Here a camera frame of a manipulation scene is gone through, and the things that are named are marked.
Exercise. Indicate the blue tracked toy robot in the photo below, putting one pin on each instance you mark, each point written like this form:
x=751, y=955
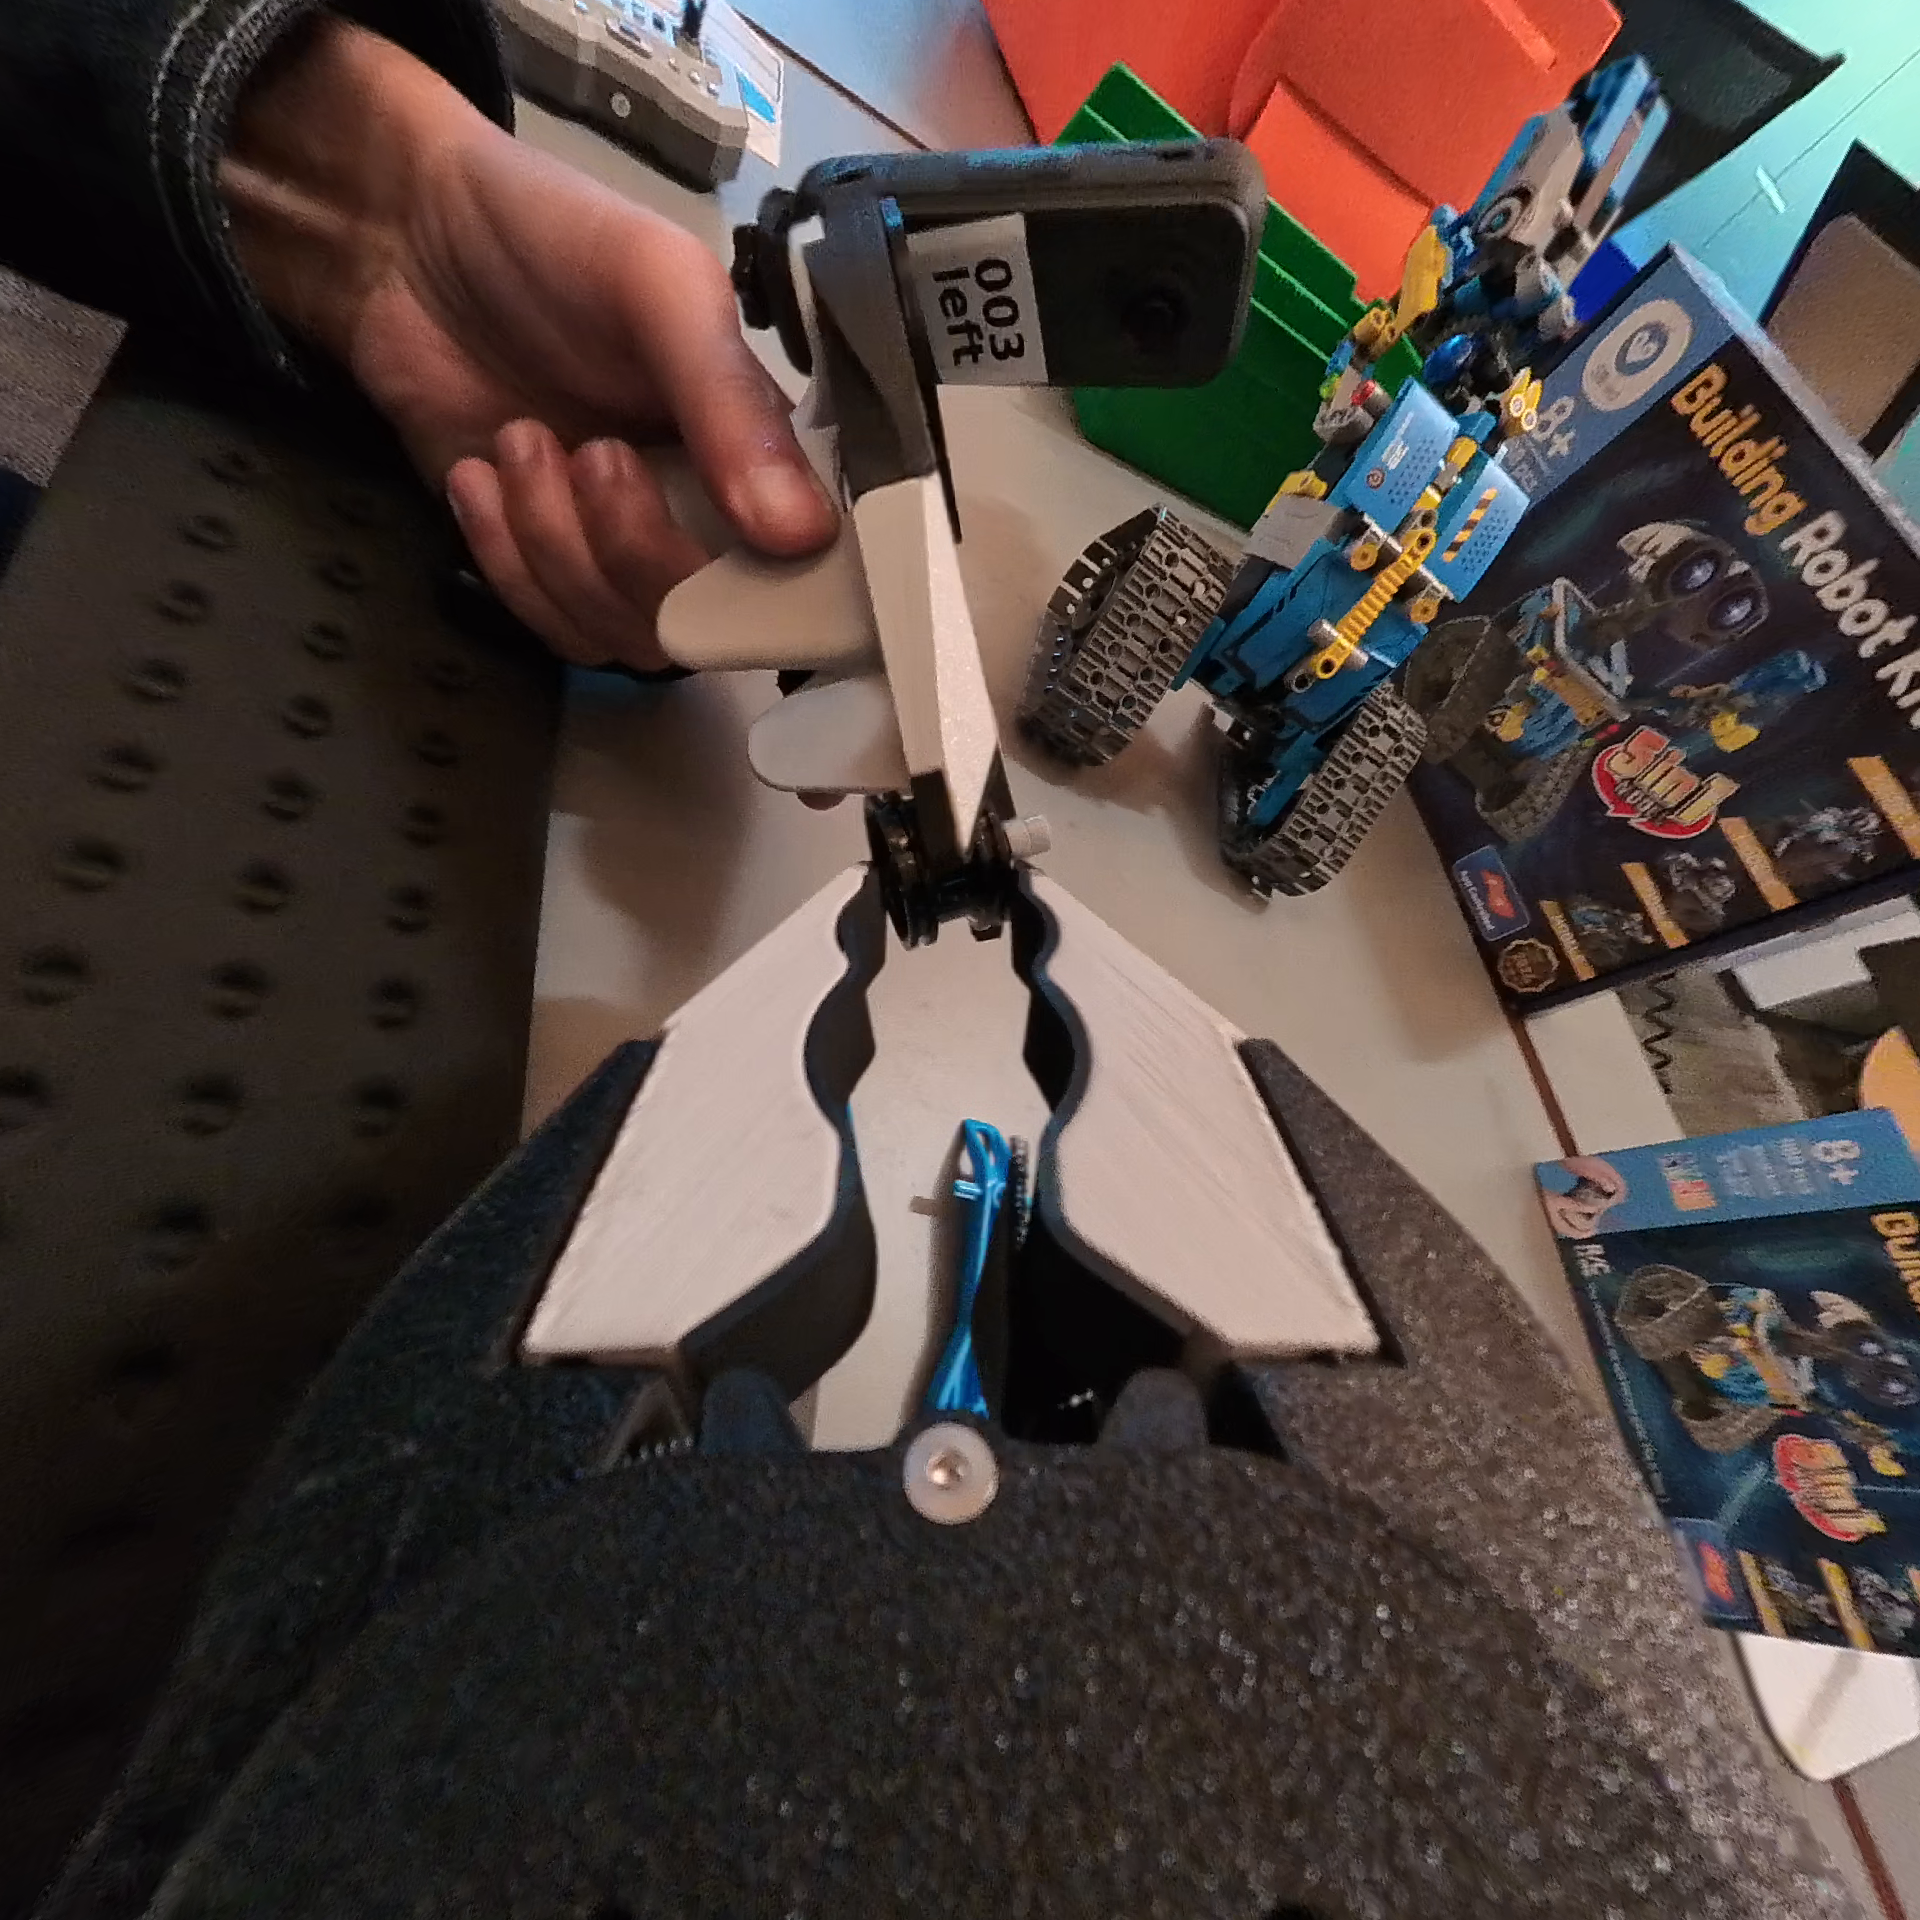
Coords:
x=1277, y=599

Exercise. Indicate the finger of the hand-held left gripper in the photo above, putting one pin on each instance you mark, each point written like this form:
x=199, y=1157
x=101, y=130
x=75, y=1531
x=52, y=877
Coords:
x=931, y=645

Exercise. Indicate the white round base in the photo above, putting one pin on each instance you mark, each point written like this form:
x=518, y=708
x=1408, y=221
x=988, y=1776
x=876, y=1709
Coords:
x=1829, y=1709

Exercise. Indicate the green plastic bin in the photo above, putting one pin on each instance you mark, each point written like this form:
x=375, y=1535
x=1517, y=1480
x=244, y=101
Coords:
x=1201, y=346

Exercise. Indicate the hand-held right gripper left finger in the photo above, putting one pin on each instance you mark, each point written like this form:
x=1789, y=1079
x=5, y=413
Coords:
x=704, y=1184

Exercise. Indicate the orange plastic bin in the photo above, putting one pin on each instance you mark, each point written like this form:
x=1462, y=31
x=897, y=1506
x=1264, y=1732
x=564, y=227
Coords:
x=1319, y=90

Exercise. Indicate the person's left hand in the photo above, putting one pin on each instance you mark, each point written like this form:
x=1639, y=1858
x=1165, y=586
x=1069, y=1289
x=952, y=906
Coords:
x=495, y=329

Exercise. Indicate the small robot kit box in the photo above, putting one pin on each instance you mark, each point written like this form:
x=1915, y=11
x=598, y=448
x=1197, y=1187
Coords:
x=1757, y=1348

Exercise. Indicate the black dimpled mat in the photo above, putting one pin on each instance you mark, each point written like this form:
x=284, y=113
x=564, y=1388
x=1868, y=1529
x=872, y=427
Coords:
x=224, y=901

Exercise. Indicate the blue brick separator tool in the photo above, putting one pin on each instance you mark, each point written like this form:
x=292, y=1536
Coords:
x=968, y=1276

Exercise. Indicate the white desk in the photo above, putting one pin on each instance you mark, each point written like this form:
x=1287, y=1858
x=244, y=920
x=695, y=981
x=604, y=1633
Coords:
x=630, y=901

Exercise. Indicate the black wheel hub piece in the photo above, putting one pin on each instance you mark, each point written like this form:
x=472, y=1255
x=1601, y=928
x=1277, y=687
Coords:
x=937, y=884

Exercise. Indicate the large robot kit box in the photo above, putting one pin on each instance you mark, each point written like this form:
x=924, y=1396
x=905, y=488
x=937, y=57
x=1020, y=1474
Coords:
x=1681, y=674

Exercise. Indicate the grey remote controller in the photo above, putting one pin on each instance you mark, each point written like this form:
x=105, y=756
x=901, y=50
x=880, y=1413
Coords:
x=630, y=75

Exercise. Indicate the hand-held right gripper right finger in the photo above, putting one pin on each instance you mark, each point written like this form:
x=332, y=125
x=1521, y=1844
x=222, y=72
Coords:
x=1201, y=1184

